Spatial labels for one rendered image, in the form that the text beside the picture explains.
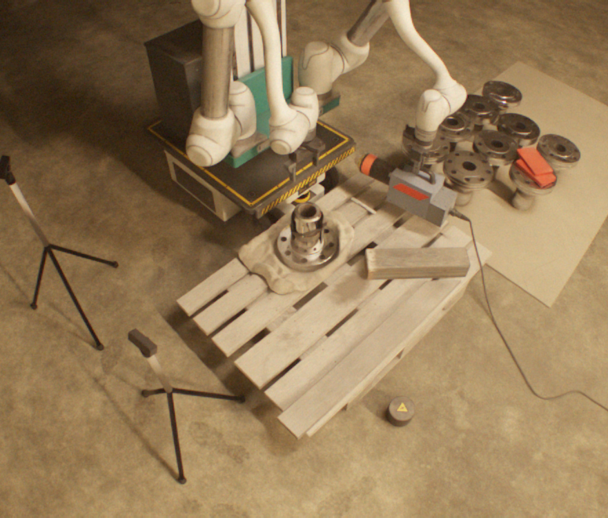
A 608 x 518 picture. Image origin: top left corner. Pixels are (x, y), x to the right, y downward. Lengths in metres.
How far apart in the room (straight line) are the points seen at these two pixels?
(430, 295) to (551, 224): 1.01
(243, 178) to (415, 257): 0.85
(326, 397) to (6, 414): 1.37
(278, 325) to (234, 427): 0.45
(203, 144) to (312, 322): 0.81
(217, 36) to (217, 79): 0.17
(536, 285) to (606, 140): 1.56
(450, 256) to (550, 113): 1.87
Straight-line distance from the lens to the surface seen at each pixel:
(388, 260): 2.10
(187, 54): 2.23
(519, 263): 2.57
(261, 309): 2.04
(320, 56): 2.23
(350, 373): 1.88
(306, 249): 2.12
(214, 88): 1.71
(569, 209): 3.00
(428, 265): 2.12
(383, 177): 2.27
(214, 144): 1.81
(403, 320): 2.02
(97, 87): 3.93
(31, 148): 3.54
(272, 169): 2.33
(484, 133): 2.87
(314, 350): 1.94
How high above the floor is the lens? 1.86
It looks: 52 degrees down
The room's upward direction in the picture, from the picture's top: straight up
